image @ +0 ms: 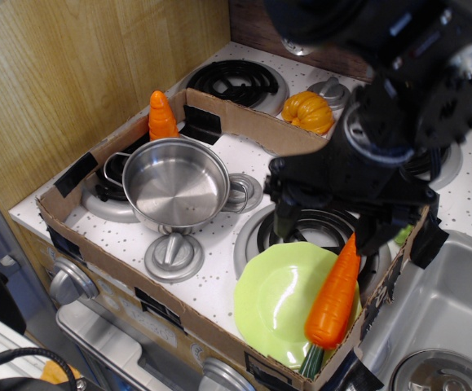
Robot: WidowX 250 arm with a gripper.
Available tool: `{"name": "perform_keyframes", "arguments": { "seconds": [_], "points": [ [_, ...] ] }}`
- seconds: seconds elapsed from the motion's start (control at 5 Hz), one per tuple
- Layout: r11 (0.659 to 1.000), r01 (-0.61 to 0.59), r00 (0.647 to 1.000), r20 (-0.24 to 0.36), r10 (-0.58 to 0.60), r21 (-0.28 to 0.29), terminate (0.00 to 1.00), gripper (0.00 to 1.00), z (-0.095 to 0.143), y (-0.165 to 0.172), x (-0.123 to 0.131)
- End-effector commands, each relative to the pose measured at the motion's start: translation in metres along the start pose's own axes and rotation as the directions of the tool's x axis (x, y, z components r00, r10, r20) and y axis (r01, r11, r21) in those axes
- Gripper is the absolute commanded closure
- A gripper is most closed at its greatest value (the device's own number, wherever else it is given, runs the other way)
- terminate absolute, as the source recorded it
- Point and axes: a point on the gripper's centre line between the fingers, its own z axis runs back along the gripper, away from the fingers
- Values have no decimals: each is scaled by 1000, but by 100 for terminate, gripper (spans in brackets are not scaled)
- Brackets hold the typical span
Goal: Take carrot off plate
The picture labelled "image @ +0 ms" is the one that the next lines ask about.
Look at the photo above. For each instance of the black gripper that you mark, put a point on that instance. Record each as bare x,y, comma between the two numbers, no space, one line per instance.
351,172

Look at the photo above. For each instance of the cardboard fence with black tape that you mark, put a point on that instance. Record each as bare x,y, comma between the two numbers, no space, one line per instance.
196,315

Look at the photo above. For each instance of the silver oven knob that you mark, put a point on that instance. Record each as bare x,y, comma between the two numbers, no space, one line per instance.
217,375
70,283

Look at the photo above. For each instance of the orange toy carrot green stem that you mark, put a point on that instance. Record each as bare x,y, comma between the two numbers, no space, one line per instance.
327,320

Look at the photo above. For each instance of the hanging metal strainer ladle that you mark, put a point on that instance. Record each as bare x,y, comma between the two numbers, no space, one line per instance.
297,49

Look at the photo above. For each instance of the green toy broccoli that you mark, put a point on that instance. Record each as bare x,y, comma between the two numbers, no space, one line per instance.
403,235

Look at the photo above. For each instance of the silver oven knob right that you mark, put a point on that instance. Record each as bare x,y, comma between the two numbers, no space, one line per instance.
217,375

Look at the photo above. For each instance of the silver toy sink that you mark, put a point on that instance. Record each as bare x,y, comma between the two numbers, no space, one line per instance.
431,308

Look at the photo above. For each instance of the front left black burner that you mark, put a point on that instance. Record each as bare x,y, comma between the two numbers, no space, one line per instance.
102,193

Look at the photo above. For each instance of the silver stove knob front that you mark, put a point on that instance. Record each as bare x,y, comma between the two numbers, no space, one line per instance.
174,258

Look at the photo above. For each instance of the back right black burner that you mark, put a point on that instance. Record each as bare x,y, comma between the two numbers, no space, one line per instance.
451,162

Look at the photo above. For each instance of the light green plastic plate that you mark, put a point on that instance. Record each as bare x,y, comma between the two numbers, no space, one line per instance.
274,295

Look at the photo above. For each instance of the silver stove knob back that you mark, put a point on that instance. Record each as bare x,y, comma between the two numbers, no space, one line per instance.
333,91

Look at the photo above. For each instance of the black burner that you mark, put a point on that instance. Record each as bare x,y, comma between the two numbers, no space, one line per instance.
329,229
247,83
102,193
451,162

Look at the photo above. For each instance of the orange toy pumpkin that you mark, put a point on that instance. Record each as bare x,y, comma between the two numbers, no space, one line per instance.
309,111

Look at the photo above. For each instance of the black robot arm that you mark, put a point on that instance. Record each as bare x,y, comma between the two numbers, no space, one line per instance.
420,99

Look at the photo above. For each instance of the front right black burner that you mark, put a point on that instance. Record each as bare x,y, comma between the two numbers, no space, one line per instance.
329,229

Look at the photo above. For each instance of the upright orange toy carrot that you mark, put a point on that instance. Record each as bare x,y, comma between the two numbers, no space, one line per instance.
161,120

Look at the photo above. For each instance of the orange object bottom left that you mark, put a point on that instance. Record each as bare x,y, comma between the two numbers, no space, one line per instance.
53,373

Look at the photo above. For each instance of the silver stove knob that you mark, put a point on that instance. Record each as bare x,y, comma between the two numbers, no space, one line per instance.
174,258
245,194
333,91

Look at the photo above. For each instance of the silver stove knob middle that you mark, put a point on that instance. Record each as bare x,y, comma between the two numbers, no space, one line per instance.
245,194

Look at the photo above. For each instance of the silver oven knob left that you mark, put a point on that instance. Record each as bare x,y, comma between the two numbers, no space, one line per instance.
70,283

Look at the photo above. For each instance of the silver oven door handle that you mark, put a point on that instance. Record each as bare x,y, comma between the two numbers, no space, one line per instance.
136,359

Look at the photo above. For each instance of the sink drain strainer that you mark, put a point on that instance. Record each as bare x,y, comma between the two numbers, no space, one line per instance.
433,369

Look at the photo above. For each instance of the stainless steel pot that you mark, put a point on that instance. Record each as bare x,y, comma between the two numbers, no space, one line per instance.
175,185

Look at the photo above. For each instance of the back left black burner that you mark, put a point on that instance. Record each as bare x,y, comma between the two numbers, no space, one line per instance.
247,83

